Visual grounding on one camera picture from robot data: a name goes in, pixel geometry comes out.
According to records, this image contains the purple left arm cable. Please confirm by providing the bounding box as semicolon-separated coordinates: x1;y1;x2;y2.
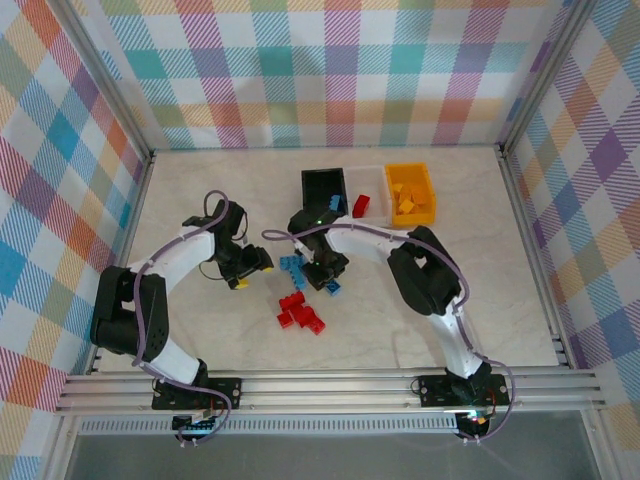
130;188;251;446

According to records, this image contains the aluminium table side rail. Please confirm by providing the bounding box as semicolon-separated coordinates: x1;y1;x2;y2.
84;152;156;376
494;142;576;371

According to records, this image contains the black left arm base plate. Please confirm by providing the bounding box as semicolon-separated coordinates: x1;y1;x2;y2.
151;377;244;412

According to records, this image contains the aluminium frame post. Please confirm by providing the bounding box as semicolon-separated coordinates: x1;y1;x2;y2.
52;0;156;164
497;0;601;159

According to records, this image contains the black plastic container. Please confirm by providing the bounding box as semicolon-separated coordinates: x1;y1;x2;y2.
300;167;351;221

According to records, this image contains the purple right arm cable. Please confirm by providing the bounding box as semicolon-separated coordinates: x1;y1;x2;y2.
262;222;516;444

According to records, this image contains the clear plastic container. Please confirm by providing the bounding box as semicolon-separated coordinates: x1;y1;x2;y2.
344;164;392;229

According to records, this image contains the slotted grey cable duct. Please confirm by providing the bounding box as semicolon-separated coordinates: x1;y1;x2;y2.
77;415;461;437

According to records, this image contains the yellow plastic container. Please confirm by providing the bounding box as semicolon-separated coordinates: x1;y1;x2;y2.
384;162;439;229

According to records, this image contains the long aluminium base rail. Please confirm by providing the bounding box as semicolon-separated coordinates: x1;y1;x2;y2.
53;367;607;416

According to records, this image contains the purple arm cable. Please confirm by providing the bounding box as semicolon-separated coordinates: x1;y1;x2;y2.
262;222;516;444
130;188;251;446

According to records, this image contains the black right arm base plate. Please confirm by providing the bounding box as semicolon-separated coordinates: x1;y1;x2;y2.
417;372;511;407

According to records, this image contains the long red lego brick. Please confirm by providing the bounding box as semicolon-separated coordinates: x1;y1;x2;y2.
278;292;306;314

